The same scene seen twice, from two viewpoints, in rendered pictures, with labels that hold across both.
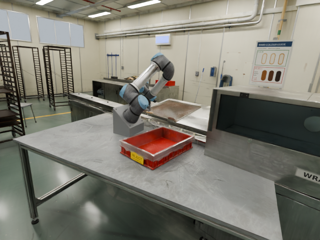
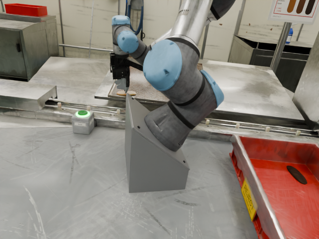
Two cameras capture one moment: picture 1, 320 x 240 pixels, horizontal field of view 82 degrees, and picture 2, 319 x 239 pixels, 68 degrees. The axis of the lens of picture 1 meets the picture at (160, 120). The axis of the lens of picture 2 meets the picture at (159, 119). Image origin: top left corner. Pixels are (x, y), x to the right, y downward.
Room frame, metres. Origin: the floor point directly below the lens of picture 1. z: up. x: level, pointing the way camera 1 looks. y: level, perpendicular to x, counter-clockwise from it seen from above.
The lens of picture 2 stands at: (1.11, 0.69, 1.36)
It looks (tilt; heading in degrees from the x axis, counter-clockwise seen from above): 28 degrees down; 321
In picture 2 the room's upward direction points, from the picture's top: 6 degrees clockwise
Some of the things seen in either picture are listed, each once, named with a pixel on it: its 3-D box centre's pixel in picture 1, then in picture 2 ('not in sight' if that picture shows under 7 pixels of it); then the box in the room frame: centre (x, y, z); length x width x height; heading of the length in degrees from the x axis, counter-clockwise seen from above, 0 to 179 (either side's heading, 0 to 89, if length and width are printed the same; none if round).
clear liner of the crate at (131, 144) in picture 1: (158, 144); (299, 191); (1.25, 0.00, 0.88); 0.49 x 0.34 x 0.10; 141
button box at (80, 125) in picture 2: not in sight; (83, 125); (1.98, 0.40, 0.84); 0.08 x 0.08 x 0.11; 50
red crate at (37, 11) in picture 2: (165, 82); (27, 9); (5.73, -0.10, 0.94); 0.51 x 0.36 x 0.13; 54
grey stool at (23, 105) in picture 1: (22, 114); not in sight; (3.90, 3.04, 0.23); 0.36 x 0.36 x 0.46; 2
